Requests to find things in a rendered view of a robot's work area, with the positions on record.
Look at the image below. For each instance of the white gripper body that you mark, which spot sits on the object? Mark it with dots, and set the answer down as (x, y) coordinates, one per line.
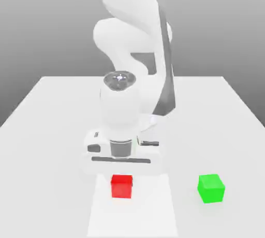
(122, 166)

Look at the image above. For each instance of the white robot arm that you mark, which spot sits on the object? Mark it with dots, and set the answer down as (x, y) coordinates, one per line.
(124, 34)

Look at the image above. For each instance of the small red cube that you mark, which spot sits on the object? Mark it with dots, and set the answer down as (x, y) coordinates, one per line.
(121, 187)

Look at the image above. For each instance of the small green cube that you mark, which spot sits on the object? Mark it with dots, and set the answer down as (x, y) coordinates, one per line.
(211, 189)

